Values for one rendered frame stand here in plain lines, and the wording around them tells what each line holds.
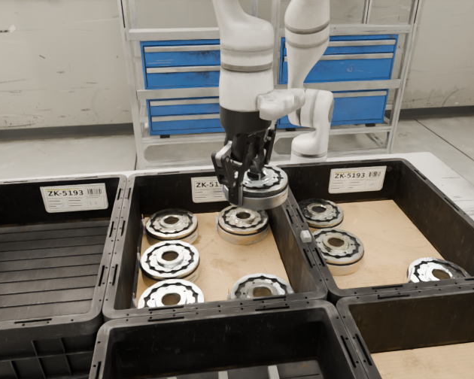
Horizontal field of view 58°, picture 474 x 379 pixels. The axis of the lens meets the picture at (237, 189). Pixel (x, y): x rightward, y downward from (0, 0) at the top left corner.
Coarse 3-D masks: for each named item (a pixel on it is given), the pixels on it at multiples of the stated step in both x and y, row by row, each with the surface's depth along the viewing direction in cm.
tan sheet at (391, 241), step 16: (352, 208) 94; (368, 208) 94; (384, 208) 94; (352, 224) 89; (368, 224) 89; (384, 224) 89; (400, 224) 89; (368, 240) 84; (384, 240) 84; (400, 240) 84; (416, 240) 84; (368, 256) 80; (384, 256) 80; (400, 256) 80; (416, 256) 80; (432, 256) 80; (368, 272) 76; (384, 272) 76; (400, 272) 76
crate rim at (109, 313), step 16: (144, 176) 87; (160, 176) 87; (128, 192) 81; (128, 208) 76; (288, 208) 76; (288, 224) 72; (112, 256) 64; (304, 256) 64; (112, 272) 61; (112, 288) 58; (320, 288) 58; (112, 304) 55; (192, 304) 55; (208, 304) 55; (224, 304) 55; (240, 304) 56; (256, 304) 55
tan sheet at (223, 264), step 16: (144, 224) 89; (208, 224) 89; (144, 240) 84; (208, 240) 84; (224, 240) 84; (272, 240) 84; (208, 256) 80; (224, 256) 80; (240, 256) 80; (256, 256) 80; (272, 256) 80; (208, 272) 76; (224, 272) 76; (240, 272) 76; (256, 272) 76; (272, 272) 76; (144, 288) 72; (208, 288) 72; (224, 288) 72
